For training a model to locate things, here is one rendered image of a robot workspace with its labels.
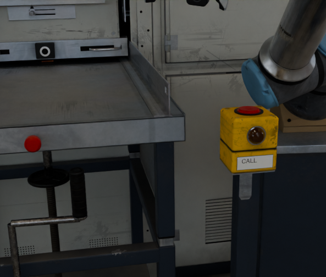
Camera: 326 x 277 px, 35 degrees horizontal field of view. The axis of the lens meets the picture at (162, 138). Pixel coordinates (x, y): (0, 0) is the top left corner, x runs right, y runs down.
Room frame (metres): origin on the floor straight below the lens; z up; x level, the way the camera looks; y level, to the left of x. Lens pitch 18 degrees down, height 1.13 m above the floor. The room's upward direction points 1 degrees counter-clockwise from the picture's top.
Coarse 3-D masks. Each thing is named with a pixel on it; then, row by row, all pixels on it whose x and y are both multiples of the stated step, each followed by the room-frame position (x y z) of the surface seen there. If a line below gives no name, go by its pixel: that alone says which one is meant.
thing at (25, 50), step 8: (56, 40) 1.68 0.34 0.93; (64, 40) 1.68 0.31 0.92; (72, 40) 1.69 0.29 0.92; (80, 40) 1.69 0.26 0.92; (88, 40) 1.70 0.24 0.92; (96, 40) 1.70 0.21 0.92; (104, 40) 1.70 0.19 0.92; (112, 40) 1.71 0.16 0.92; (120, 40) 1.71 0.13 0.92; (0, 48) 1.65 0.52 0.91; (8, 48) 1.65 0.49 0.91; (16, 48) 1.66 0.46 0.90; (24, 48) 1.66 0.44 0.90; (32, 48) 1.67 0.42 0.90; (56, 48) 1.68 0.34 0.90; (64, 48) 1.68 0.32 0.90; (72, 48) 1.69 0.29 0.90; (80, 48) 1.69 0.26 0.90; (0, 56) 1.65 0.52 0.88; (8, 56) 1.65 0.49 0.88; (16, 56) 1.66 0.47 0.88; (24, 56) 1.66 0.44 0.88; (32, 56) 1.67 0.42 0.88; (56, 56) 1.68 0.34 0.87; (64, 56) 1.68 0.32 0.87; (72, 56) 1.69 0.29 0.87; (80, 56) 1.69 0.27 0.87; (88, 56) 1.70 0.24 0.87; (96, 56) 1.70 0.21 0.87; (104, 56) 1.70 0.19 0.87; (112, 56) 1.71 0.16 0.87
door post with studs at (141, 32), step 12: (132, 0) 1.70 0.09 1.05; (144, 0) 1.70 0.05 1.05; (132, 12) 1.70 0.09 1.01; (144, 12) 1.70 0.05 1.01; (132, 24) 1.69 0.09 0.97; (144, 24) 1.70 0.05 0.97; (132, 36) 1.69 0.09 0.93; (144, 36) 1.70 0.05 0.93; (144, 48) 1.70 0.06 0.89; (156, 264) 1.70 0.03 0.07; (156, 276) 1.70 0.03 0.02
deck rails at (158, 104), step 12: (132, 48) 1.62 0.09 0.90; (132, 60) 1.63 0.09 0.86; (144, 60) 1.36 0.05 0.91; (132, 72) 1.50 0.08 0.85; (144, 72) 1.37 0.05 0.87; (156, 72) 1.17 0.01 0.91; (144, 84) 1.32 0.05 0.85; (156, 84) 1.17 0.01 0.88; (168, 84) 1.02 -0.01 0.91; (144, 96) 1.19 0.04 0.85; (156, 96) 1.17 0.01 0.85; (168, 96) 1.02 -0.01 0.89; (156, 108) 1.07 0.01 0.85; (168, 108) 1.02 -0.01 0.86
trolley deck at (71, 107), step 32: (0, 96) 1.23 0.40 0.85; (32, 96) 1.23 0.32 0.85; (64, 96) 1.22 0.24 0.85; (96, 96) 1.21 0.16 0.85; (128, 96) 1.21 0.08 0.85; (0, 128) 0.96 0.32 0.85; (32, 128) 0.97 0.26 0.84; (64, 128) 0.98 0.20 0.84; (96, 128) 0.99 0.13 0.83; (128, 128) 1.00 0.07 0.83; (160, 128) 1.02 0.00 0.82
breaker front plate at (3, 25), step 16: (112, 0) 1.72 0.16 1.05; (0, 16) 1.66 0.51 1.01; (16, 16) 1.67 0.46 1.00; (32, 16) 1.68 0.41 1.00; (48, 16) 1.69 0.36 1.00; (64, 16) 1.69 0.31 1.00; (80, 16) 1.70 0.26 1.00; (96, 16) 1.71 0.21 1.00; (112, 16) 1.72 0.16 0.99; (0, 32) 1.66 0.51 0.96; (16, 32) 1.67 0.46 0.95; (32, 32) 1.68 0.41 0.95; (48, 32) 1.69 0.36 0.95; (64, 32) 1.70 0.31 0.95; (80, 32) 1.70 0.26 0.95; (96, 32) 1.71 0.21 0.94; (112, 32) 1.72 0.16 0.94
